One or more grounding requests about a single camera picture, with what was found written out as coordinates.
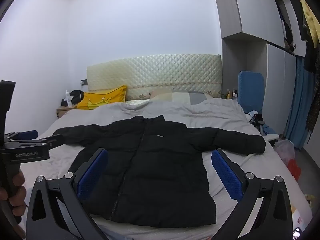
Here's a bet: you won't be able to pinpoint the red bag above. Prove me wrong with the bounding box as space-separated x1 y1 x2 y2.
287 159 302 181

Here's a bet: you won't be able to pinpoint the grey white striped pillow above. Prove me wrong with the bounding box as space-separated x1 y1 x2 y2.
150 92 213 105

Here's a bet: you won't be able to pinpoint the yellow hanging garment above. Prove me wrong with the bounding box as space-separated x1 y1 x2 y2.
299 0 320 43

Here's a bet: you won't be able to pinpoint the blue padded board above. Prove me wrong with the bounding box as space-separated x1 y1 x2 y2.
237 70 264 117

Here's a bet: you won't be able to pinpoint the person's left hand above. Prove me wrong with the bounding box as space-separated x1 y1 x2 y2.
0 170 27 217

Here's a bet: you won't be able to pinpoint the black puffer jacket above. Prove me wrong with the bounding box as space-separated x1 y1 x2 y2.
52 115 266 228

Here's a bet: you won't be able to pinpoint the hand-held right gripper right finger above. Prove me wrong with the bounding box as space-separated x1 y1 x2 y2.
211 148 293 240

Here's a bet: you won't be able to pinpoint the white plastic bag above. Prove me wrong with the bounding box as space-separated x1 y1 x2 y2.
274 139 296 166

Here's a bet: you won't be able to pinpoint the black device stand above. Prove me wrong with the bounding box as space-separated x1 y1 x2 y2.
250 114 266 131

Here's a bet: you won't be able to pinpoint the wooden nightstand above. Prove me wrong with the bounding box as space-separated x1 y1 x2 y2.
56 105 78 119

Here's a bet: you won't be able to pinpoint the black bag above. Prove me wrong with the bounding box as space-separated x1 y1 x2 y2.
61 89 87 107

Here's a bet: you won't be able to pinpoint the grey wardrobe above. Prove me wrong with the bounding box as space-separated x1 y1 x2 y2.
211 0 308 140

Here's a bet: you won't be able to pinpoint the blue curtain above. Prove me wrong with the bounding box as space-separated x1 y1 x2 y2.
284 56 316 151

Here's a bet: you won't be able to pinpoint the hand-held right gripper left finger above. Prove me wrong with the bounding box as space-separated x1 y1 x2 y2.
26 148 110 240

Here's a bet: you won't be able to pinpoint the yellow pillow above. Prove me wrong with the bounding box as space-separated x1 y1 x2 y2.
76 85 128 110

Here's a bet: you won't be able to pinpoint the dark hanging clothes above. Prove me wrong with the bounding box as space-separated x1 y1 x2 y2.
302 37 320 137

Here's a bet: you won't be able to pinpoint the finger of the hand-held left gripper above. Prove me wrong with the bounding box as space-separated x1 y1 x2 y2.
10 134 63 151
5 130 39 142

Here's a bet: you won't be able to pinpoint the bed with light grey bedding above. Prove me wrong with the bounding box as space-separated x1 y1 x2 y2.
19 92 313 240

